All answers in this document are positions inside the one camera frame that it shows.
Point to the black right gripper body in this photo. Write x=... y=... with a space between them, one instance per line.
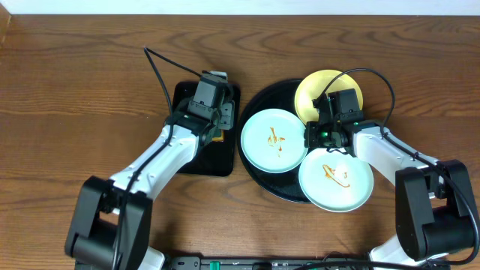
x=322 y=136

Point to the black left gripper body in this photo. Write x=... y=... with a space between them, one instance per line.
x=226 y=115

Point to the orange green sponge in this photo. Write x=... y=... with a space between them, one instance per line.
x=218 y=136

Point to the yellow plate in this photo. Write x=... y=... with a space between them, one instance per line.
x=311 y=87

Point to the mint green plate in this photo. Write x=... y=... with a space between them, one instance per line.
x=335 y=182
x=272 y=140

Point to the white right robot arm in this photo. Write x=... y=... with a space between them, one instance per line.
x=436 y=219

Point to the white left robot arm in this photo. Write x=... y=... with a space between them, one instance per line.
x=111 y=222

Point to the rectangular black tray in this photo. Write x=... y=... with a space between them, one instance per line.
x=217 y=158

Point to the round black tray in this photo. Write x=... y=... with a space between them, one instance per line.
x=285 y=185

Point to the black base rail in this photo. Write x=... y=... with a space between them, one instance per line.
x=197 y=263

